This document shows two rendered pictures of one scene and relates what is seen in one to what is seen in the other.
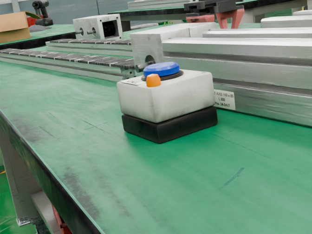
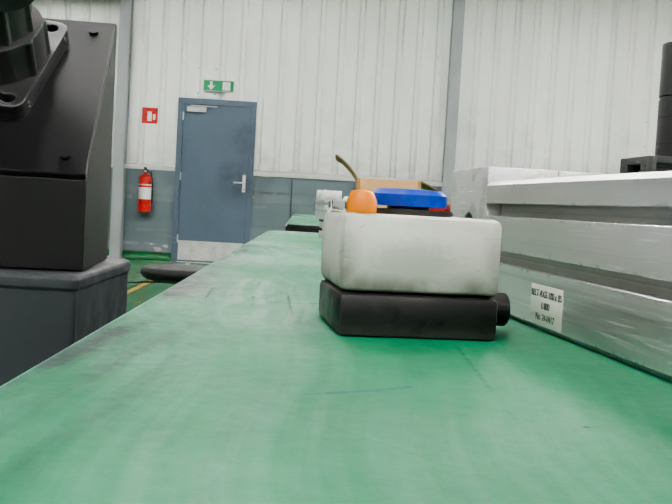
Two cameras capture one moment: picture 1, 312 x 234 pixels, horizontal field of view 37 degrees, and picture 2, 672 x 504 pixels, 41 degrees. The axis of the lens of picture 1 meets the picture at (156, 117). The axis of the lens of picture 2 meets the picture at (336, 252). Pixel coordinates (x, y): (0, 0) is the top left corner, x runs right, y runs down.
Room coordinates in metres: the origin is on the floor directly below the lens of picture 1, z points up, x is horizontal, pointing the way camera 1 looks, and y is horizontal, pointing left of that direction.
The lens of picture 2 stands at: (0.06, -0.16, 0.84)
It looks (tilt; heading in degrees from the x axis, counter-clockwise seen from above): 3 degrees down; 22
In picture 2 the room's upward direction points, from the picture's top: 3 degrees clockwise
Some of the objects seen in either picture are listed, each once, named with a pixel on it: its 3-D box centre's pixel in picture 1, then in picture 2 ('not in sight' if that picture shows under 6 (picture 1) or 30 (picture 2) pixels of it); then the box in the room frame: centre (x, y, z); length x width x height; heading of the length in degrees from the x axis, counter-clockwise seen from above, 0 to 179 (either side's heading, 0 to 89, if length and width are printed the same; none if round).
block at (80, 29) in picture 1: (88, 30); not in sight; (1.80, 0.20, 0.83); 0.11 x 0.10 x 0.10; 124
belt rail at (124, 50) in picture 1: (107, 48); not in sight; (1.37, 0.11, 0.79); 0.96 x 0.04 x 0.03; 30
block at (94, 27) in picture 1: (101, 29); not in sight; (1.69, 0.15, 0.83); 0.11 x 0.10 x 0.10; 121
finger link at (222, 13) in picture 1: (221, 25); not in sight; (0.94, -0.16, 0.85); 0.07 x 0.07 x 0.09; 29
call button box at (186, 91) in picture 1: (172, 99); (420, 269); (0.52, -0.02, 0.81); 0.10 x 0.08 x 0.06; 120
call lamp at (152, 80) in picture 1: (152, 79); (362, 200); (0.47, 0.00, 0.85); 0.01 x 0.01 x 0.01
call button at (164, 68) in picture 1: (161, 73); (408, 207); (0.51, -0.01, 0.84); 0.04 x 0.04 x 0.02
